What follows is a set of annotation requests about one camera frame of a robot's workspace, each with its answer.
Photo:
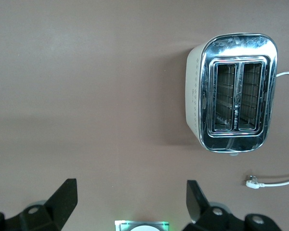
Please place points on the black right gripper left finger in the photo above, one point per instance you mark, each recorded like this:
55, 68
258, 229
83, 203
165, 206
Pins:
50, 211

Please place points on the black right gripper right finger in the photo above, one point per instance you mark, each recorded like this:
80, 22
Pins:
207, 216

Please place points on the cream and chrome toaster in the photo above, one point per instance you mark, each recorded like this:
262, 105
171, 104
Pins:
207, 62

